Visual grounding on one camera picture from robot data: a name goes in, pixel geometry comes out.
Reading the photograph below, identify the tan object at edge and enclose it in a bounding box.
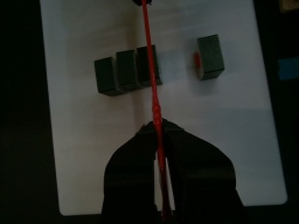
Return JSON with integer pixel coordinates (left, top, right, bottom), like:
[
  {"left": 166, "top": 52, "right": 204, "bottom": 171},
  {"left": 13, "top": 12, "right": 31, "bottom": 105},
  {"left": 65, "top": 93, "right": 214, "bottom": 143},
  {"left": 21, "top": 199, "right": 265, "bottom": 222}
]
[{"left": 278, "top": 0, "right": 299, "bottom": 13}]

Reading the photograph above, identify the white cutting board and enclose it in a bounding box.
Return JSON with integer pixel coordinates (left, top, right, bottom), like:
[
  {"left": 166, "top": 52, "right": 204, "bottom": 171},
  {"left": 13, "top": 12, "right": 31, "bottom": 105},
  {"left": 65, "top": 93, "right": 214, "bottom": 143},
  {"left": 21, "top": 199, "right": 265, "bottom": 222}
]
[{"left": 38, "top": 0, "right": 288, "bottom": 217}]

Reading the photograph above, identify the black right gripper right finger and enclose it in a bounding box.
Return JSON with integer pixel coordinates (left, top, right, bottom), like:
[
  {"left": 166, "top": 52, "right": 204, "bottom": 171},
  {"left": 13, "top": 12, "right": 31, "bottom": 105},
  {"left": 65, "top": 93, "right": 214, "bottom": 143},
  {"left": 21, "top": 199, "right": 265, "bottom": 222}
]
[{"left": 160, "top": 117, "right": 249, "bottom": 224}]

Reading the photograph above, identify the red toy knife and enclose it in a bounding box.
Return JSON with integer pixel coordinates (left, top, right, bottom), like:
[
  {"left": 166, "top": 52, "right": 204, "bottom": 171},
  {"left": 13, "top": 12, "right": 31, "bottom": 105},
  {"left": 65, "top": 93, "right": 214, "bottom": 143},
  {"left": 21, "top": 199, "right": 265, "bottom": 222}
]
[{"left": 132, "top": 0, "right": 174, "bottom": 223}]

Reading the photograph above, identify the dark green sushi piece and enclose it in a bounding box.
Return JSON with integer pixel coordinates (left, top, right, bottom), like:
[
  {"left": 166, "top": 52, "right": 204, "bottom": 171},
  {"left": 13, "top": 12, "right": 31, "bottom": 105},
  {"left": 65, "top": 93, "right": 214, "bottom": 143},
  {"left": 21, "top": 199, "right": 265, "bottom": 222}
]
[
  {"left": 134, "top": 44, "right": 164, "bottom": 88},
  {"left": 192, "top": 33, "right": 226, "bottom": 81},
  {"left": 114, "top": 49, "right": 145, "bottom": 91},
  {"left": 93, "top": 56, "right": 126, "bottom": 97}
]

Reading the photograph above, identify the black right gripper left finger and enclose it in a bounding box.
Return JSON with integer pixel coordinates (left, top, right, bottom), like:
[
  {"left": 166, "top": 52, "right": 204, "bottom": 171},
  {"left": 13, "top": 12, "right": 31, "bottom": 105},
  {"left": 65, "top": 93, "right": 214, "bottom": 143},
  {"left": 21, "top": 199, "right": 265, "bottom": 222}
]
[{"left": 98, "top": 121, "right": 161, "bottom": 224}]

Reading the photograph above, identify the blue tape strip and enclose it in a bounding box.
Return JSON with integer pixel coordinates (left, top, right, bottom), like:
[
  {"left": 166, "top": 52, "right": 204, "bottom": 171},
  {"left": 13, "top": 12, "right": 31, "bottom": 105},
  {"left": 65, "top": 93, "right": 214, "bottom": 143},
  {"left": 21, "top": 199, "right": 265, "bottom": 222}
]
[{"left": 276, "top": 56, "right": 299, "bottom": 81}]

